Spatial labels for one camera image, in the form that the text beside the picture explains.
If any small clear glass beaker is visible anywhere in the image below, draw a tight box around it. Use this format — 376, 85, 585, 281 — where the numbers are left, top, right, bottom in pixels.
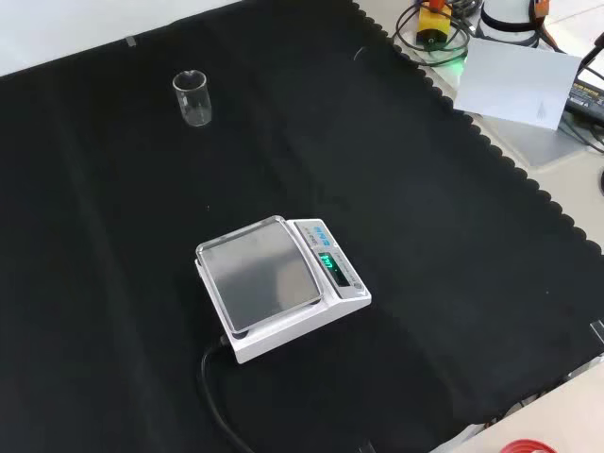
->
172, 70, 212, 128

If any white electronic balance steel pan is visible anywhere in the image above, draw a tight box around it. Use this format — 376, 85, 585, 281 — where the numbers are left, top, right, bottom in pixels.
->
193, 214, 373, 365

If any black scalloped-edge cloth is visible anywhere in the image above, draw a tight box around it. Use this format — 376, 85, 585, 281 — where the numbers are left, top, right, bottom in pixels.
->
0, 0, 604, 453

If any yellow stop button box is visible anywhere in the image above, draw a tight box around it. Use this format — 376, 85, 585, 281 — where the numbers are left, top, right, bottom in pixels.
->
414, 0, 453, 50

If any pale white board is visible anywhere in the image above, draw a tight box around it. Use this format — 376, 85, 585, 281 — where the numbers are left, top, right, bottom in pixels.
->
451, 37, 584, 131

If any black power adapter yellow print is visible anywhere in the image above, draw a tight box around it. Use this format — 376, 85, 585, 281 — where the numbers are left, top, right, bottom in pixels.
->
564, 76, 604, 125

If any red round object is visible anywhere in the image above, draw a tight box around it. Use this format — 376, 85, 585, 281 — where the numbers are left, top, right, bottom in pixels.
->
500, 438, 557, 453

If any black balance power cable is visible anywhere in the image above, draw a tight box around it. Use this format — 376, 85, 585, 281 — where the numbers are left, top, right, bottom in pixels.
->
200, 331, 257, 453

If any black stop button cable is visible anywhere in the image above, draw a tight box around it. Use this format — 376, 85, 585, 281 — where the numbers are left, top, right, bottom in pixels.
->
394, 0, 478, 54

